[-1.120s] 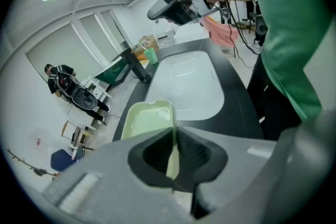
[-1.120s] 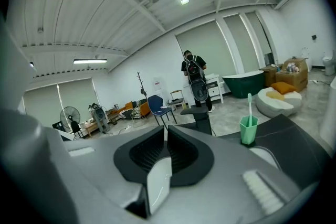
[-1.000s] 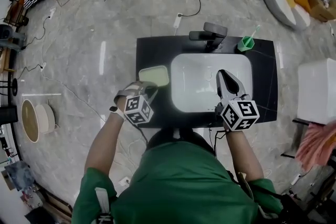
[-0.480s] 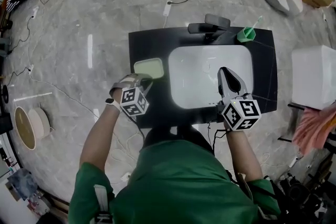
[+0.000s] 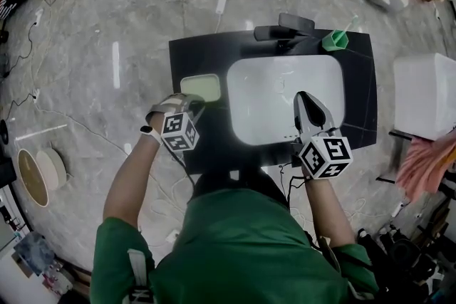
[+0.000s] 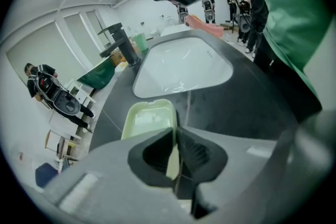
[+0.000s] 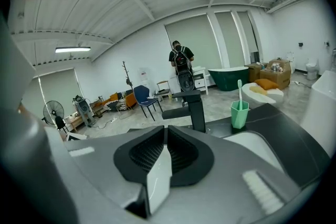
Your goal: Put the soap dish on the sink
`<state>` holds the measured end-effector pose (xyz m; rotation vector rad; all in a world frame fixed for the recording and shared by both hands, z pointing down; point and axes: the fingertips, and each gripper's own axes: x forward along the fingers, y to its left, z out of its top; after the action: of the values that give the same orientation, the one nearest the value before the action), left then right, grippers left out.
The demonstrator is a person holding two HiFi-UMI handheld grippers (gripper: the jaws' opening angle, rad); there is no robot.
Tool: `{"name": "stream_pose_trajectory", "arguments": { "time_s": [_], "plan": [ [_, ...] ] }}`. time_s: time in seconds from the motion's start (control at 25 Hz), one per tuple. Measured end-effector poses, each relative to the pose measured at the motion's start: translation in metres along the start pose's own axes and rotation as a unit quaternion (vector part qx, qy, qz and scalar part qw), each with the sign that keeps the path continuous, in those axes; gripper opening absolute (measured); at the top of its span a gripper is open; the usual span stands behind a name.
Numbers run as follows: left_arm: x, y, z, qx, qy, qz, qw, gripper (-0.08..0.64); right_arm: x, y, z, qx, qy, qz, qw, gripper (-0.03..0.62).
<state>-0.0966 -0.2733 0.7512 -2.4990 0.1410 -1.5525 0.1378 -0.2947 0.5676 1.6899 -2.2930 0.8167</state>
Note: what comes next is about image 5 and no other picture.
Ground green shirt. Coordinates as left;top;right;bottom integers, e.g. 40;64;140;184
89;188;380;304

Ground person's right forearm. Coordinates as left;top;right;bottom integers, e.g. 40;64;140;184
302;174;357;246

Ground dark metal faucet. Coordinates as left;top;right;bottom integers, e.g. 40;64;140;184
254;13;316;49

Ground white wrist watch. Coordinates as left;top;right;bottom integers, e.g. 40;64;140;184
140;125;163;145

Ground white square tub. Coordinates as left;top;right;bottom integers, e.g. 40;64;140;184
393;52;456;142

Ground black metal tub stand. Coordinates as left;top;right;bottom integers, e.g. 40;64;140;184
376;130;416;186

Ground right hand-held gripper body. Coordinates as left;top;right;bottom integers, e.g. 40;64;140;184
291;125;353;179

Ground pink towel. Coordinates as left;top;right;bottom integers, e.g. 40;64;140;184
395;133;456;204

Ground white rectangular plastic tray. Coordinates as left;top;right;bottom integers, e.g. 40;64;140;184
180;73;222;105

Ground round wooden side table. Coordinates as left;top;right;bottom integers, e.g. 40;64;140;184
16;147;68;207

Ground white sink basin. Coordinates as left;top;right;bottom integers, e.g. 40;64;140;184
227;54;346;146

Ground white shoulder strap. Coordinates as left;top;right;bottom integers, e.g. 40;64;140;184
127;248;155;304

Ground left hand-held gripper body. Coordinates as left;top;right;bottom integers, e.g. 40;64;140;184
145;93;200;153

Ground black sink vanity cabinet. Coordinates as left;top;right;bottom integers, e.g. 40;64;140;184
168;30;378;175

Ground person's left forearm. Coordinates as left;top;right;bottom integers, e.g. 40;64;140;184
102;133;161;229

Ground person's dark trousers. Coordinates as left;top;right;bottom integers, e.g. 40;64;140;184
193;169;289;208

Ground green toothbrush cup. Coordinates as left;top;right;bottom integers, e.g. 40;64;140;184
322;29;349;52

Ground white green toothbrush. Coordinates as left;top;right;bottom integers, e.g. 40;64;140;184
342;14;358;36

